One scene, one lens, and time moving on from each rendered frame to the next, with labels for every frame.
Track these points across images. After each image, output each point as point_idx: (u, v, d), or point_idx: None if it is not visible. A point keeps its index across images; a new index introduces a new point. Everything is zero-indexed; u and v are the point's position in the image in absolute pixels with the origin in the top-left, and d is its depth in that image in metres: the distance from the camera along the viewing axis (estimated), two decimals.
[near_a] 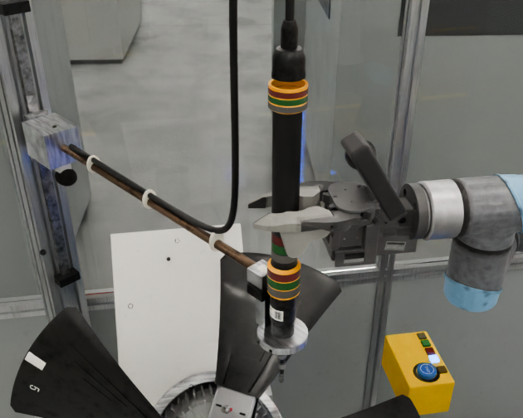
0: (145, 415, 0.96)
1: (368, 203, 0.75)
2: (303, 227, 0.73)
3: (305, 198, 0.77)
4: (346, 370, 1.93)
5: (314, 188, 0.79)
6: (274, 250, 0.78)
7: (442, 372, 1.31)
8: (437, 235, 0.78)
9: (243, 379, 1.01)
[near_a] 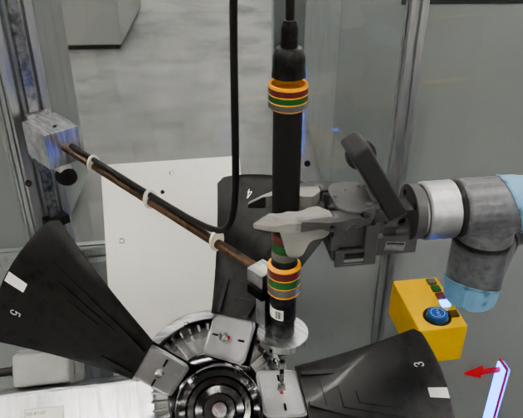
0: (135, 340, 0.88)
1: (368, 203, 0.75)
2: (303, 227, 0.73)
3: (305, 198, 0.77)
4: (350, 332, 1.85)
5: (314, 188, 0.79)
6: (274, 250, 0.78)
7: (453, 316, 1.24)
8: (437, 235, 0.78)
9: (242, 304, 0.93)
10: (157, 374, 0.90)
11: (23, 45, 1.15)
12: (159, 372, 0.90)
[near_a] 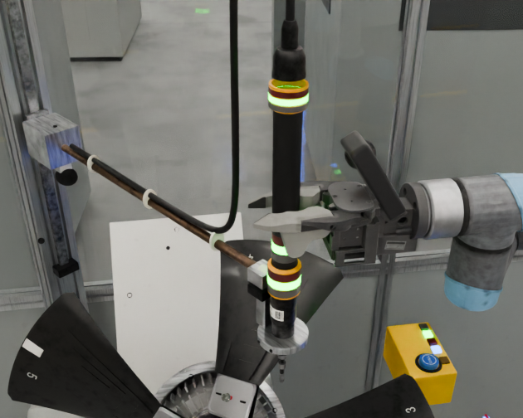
0: (144, 403, 0.95)
1: (368, 202, 0.75)
2: (303, 227, 0.73)
3: (305, 198, 0.77)
4: (347, 363, 1.92)
5: (314, 188, 0.79)
6: (274, 250, 0.78)
7: (443, 362, 1.30)
8: (437, 235, 0.78)
9: (243, 366, 0.99)
10: None
11: (36, 109, 1.22)
12: None
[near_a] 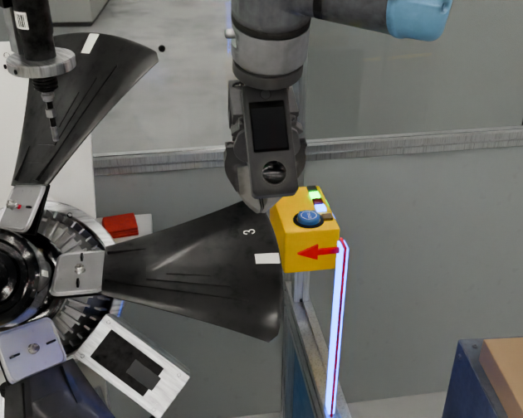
0: None
1: None
2: None
3: None
4: None
5: (242, 171, 0.70)
6: None
7: (325, 219, 1.12)
8: None
9: (36, 169, 0.81)
10: None
11: None
12: None
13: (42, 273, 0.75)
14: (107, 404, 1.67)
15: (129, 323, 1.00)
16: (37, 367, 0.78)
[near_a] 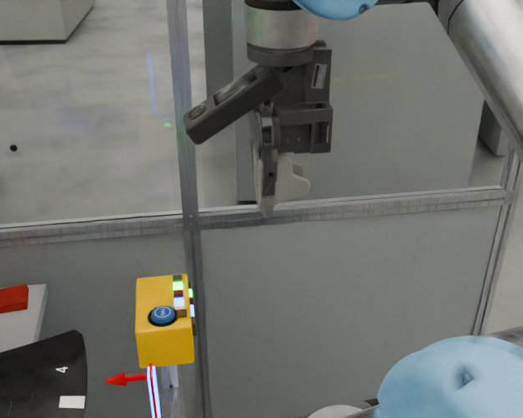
0: None
1: (256, 119, 0.67)
2: (269, 193, 0.71)
3: (258, 165, 0.73)
4: None
5: (253, 148, 0.74)
6: None
7: (179, 316, 1.12)
8: (305, 36, 0.62)
9: None
10: None
11: None
12: None
13: None
14: None
15: None
16: None
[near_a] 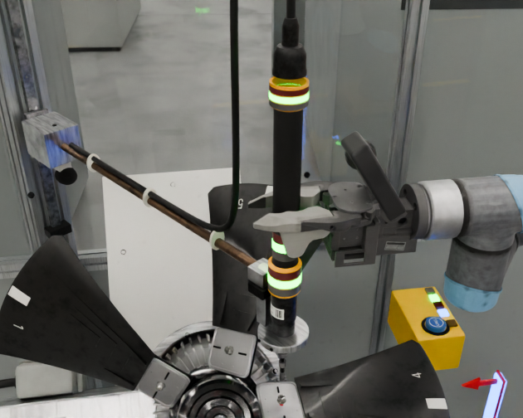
0: (254, 319, 0.92)
1: (368, 203, 0.75)
2: (303, 227, 0.73)
3: (305, 198, 0.77)
4: (349, 338, 1.87)
5: (314, 188, 0.79)
6: (275, 249, 0.78)
7: (452, 326, 1.25)
8: (437, 235, 0.78)
9: (316, 407, 0.93)
10: (227, 348, 0.93)
11: (26, 58, 1.17)
12: (230, 351, 0.93)
13: None
14: None
15: None
16: None
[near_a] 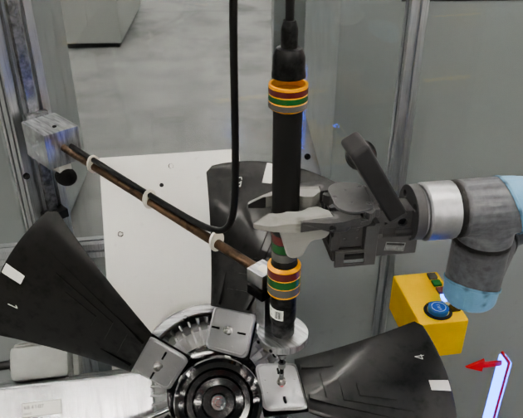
0: (254, 298, 0.90)
1: (368, 204, 0.75)
2: (303, 227, 0.73)
3: (305, 198, 0.77)
4: (350, 328, 1.85)
5: (314, 188, 0.79)
6: (274, 250, 0.78)
7: (454, 310, 1.23)
8: (437, 236, 0.78)
9: (317, 388, 0.91)
10: (227, 328, 0.91)
11: (21, 36, 1.15)
12: (229, 330, 0.91)
13: None
14: None
15: (290, 415, 1.11)
16: None
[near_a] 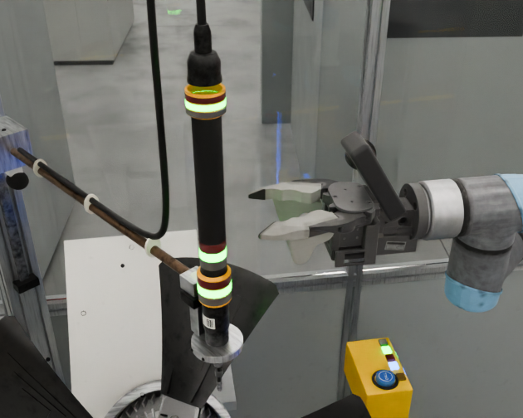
0: (197, 391, 0.98)
1: (368, 203, 0.75)
2: (311, 232, 0.72)
3: (304, 194, 0.78)
4: (318, 375, 1.92)
5: (315, 186, 0.80)
6: (202, 258, 0.77)
7: (400, 380, 1.30)
8: (437, 235, 0.78)
9: None
10: None
11: None
12: None
13: None
14: None
15: None
16: None
